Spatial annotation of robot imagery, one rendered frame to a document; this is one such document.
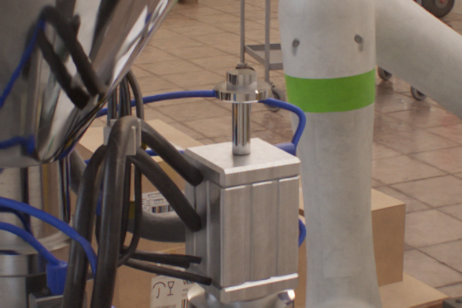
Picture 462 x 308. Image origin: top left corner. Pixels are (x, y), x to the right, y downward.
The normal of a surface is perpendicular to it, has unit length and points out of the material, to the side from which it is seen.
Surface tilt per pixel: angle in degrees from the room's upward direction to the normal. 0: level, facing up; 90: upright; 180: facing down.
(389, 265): 90
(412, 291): 0
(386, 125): 0
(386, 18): 77
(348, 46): 90
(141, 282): 90
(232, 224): 90
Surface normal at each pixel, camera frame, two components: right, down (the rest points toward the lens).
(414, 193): 0.00, -0.96
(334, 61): 0.06, 0.30
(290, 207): 0.47, 0.24
